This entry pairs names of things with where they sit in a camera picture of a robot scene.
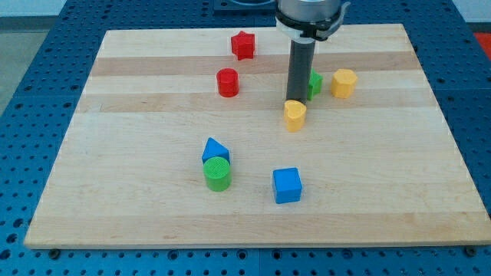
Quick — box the yellow hexagon block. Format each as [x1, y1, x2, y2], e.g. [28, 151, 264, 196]
[331, 69, 358, 99]

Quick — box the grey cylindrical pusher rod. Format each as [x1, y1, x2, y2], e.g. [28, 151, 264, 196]
[286, 41, 315, 104]

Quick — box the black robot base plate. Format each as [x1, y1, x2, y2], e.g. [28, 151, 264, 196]
[212, 0, 276, 14]

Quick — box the wooden board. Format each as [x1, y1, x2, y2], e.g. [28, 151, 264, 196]
[25, 24, 490, 249]

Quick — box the yellow heart block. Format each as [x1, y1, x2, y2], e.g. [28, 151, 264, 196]
[283, 100, 307, 132]

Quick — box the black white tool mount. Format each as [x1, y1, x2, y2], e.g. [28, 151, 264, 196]
[275, 2, 351, 44]

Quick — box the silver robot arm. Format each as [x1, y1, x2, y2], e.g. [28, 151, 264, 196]
[275, 0, 351, 104]

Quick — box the green star block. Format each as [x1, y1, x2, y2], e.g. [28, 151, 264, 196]
[307, 68, 323, 100]

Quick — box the red star block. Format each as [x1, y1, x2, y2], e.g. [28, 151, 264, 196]
[231, 31, 255, 61]

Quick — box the blue cube block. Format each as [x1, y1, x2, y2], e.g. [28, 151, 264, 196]
[272, 167, 303, 204]

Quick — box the green cylinder block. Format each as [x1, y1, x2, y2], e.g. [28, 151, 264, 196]
[203, 156, 232, 192]

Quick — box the red cylinder block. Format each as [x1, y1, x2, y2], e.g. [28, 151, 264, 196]
[216, 68, 239, 97]

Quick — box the blue triangle block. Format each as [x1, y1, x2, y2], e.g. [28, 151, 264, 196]
[202, 137, 230, 163]

